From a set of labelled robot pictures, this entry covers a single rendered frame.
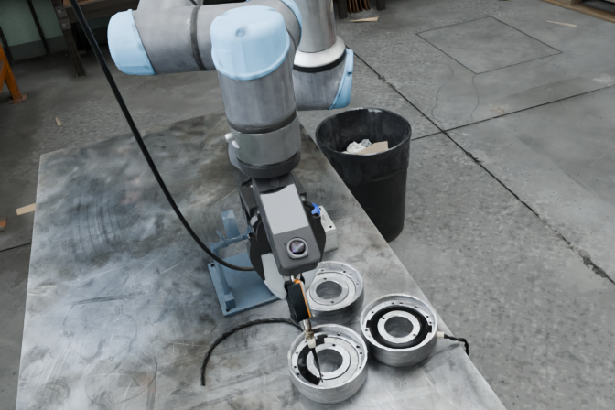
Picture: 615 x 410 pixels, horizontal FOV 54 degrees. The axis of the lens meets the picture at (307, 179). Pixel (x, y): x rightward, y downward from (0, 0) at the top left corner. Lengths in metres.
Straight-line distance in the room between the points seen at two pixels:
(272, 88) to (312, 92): 0.57
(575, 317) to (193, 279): 1.36
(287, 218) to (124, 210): 0.64
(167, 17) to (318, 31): 0.45
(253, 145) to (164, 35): 0.17
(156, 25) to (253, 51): 0.17
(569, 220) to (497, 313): 0.57
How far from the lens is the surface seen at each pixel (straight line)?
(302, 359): 0.83
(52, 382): 0.96
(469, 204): 2.46
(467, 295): 2.08
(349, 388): 0.80
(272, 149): 0.62
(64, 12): 4.11
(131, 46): 0.72
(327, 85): 1.16
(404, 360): 0.83
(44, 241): 1.24
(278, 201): 0.65
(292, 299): 0.76
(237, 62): 0.58
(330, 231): 1.00
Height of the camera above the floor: 1.47
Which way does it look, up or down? 34 degrees down
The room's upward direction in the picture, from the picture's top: 7 degrees counter-clockwise
